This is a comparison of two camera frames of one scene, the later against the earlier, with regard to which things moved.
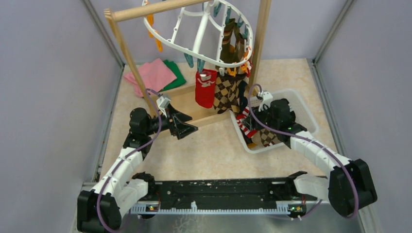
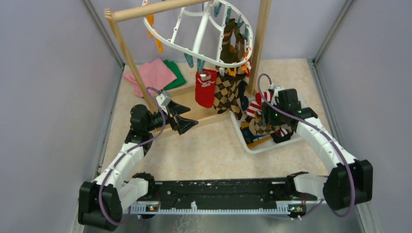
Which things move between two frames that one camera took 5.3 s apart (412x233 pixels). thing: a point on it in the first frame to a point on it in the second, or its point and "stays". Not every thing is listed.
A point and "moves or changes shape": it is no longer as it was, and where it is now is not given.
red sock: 205,83 stays
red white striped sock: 239,118 moves or changes shape
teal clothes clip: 200,64 stays
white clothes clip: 221,71 stays
